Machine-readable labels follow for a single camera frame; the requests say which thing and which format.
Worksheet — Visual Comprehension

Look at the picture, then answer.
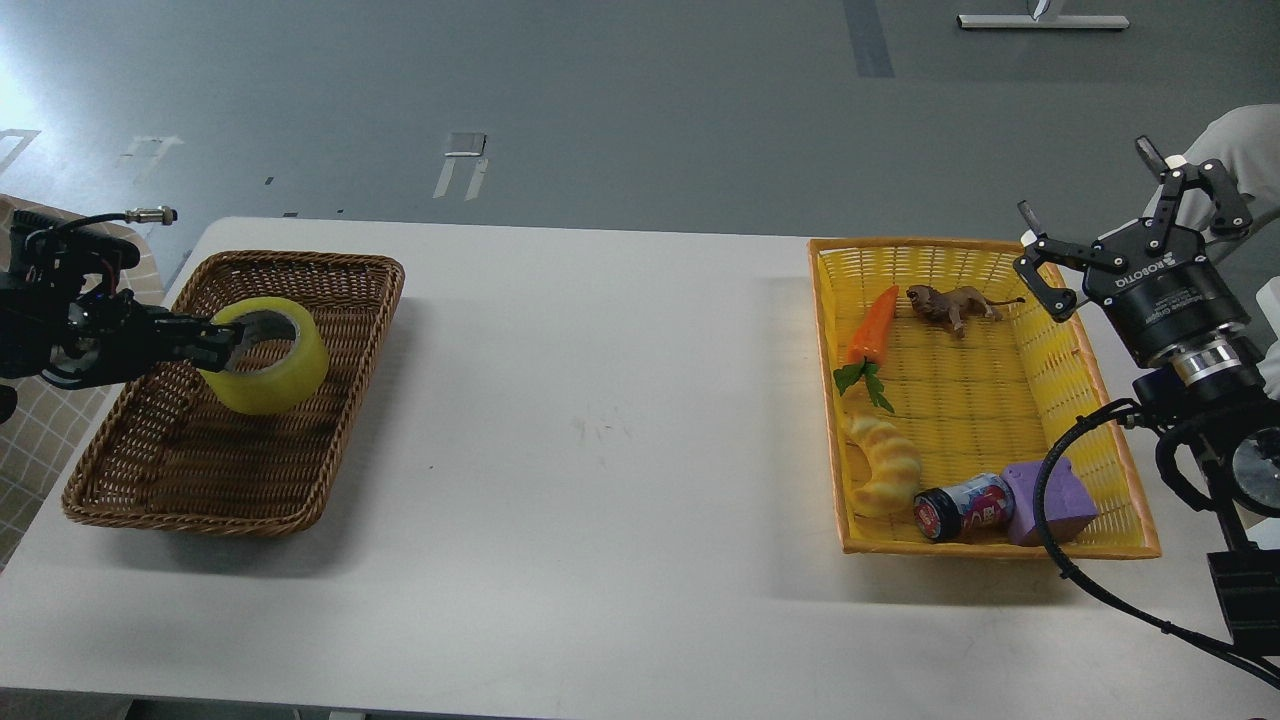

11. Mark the orange toy carrot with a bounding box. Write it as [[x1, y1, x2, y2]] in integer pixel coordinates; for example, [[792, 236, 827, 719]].
[[832, 284, 900, 414]]

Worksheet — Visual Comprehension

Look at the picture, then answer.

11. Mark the seated person brown jacket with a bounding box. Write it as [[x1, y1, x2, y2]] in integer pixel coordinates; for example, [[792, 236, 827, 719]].
[[1176, 104, 1279, 310]]

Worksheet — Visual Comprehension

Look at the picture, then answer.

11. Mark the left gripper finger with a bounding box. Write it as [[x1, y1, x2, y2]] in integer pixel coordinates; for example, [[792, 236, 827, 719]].
[[160, 315, 244, 372]]

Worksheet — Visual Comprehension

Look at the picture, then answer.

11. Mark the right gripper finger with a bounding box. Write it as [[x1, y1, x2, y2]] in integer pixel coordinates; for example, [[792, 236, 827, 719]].
[[1012, 200, 1126, 323], [1134, 136, 1254, 251]]

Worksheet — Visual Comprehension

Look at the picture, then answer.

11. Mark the yellow tape roll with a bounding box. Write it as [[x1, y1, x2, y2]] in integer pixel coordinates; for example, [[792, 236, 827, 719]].
[[200, 296, 330, 415]]

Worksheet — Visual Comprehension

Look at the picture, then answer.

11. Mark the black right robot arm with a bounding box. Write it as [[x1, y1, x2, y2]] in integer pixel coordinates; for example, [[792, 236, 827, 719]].
[[1014, 136, 1277, 685]]

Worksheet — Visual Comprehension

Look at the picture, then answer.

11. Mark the small red can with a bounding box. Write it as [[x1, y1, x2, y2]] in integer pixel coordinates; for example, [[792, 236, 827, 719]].
[[911, 471, 1015, 543]]

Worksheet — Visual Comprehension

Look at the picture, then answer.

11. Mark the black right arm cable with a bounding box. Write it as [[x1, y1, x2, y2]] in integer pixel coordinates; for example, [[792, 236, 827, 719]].
[[1033, 400, 1280, 691]]

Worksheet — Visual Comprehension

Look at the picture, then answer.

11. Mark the purple foam block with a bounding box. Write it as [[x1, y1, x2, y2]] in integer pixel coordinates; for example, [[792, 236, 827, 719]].
[[1000, 457, 1100, 547]]

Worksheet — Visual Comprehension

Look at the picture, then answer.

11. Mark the brown toy lion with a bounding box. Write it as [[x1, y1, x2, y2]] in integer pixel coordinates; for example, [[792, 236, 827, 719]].
[[906, 284, 1027, 340]]

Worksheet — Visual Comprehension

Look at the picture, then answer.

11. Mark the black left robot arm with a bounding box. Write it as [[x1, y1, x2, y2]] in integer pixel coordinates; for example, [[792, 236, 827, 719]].
[[1, 206, 248, 421]]

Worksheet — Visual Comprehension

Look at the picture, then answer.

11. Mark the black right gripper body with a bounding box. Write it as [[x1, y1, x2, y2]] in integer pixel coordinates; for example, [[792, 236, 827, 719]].
[[1085, 220, 1251, 368]]

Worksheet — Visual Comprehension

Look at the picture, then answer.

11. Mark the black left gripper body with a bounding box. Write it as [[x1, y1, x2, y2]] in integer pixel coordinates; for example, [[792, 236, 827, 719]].
[[40, 300, 172, 389]]

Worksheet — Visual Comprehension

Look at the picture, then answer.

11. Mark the beige checkered cloth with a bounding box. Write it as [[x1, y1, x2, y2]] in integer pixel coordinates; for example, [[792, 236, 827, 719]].
[[1, 193, 166, 570]]

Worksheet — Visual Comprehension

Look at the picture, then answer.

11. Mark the yellow toy croissant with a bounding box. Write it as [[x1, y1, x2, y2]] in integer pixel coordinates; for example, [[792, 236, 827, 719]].
[[844, 414, 923, 518]]

